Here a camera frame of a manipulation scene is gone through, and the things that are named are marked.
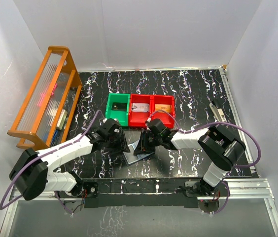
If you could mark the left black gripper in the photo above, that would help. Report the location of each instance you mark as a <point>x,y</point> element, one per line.
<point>119,139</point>

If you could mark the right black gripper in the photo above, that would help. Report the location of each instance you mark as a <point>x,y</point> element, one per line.
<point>146,141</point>

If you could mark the dark grey credit card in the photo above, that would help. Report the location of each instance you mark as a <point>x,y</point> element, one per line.
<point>119,106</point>

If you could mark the green plastic bin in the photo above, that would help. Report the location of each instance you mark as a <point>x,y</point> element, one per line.
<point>121,116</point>

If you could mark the red double plastic bin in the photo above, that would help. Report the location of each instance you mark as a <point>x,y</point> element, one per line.
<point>138,119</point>

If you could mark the black silver stapler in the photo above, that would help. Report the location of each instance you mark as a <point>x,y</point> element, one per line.
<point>216,108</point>

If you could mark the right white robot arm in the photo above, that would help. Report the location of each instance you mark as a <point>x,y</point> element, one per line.
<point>221,146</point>

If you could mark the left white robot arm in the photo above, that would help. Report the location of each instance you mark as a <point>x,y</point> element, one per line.
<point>34,172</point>

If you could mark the silver credit card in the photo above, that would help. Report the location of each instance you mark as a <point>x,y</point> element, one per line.
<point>140,107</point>

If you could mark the orange credit card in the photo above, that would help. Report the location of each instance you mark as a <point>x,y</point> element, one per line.
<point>164,107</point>

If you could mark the white eraser box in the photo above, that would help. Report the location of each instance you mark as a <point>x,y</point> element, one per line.
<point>61,120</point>

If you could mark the wooden shelf rack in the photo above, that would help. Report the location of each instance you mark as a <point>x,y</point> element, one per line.
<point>56,86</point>

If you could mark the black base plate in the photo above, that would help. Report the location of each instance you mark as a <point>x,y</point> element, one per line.
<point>186,192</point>

